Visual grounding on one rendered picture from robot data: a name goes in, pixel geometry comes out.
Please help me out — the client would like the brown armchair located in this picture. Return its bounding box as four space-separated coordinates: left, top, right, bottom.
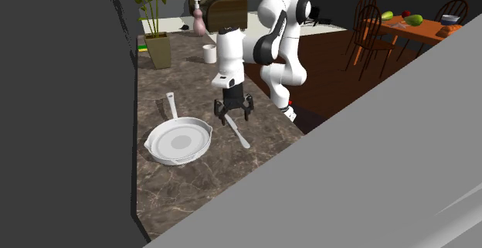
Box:
188 0 249 34

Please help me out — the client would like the orange dining table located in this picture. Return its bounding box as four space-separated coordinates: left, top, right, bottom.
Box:
352 9 465 66

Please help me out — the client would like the pink soap dispenser bottle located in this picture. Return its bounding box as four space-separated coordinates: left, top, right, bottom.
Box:
192 0 208 38

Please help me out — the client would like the dark robot stand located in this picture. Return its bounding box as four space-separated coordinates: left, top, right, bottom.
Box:
291 105 329 135

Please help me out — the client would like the white cup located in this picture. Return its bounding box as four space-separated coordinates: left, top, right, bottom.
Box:
202 44 218 65

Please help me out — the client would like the green plant in olive pot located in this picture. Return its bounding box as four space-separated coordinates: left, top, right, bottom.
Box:
119 0 173 70

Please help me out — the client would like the white knife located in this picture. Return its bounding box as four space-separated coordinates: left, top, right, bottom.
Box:
224 114 251 150

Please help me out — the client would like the dark wooden chair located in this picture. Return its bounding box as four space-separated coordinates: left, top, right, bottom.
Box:
345 0 378 56
395 0 470 62
345 5 397 82

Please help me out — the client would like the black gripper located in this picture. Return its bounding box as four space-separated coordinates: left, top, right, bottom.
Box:
213 82 255 127

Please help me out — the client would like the white frying pan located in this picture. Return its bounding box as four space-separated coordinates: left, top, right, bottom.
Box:
144 91 213 166

